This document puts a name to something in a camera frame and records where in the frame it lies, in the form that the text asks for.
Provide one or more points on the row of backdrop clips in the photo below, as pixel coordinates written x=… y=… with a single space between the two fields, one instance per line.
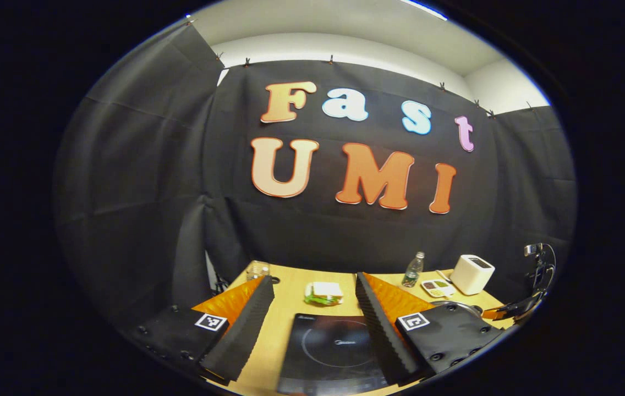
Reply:
x=331 y=58

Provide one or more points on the white sectioned tray of beans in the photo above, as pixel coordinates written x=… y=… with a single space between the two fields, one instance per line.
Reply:
x=437 y=287

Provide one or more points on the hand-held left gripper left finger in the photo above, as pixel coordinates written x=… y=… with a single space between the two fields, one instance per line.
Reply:
x=241 y=341

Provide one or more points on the clear plastic water bottle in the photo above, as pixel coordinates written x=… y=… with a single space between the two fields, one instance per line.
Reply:
x=413 y=272

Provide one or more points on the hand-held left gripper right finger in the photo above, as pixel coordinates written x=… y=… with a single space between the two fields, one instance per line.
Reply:
x=387 y=341

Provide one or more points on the black backdrop cloth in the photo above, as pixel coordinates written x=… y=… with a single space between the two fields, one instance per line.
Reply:
x=153 y=176

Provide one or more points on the black induction cooktop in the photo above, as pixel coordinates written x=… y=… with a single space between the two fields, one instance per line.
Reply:
x=329 y=346

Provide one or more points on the sandwich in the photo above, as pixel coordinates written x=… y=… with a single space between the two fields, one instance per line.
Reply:
x=325 y=291

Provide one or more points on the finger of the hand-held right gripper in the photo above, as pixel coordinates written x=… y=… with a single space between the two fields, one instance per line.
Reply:
x=521 y=307

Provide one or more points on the white toaster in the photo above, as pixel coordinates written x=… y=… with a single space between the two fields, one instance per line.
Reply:
x=471 y=275

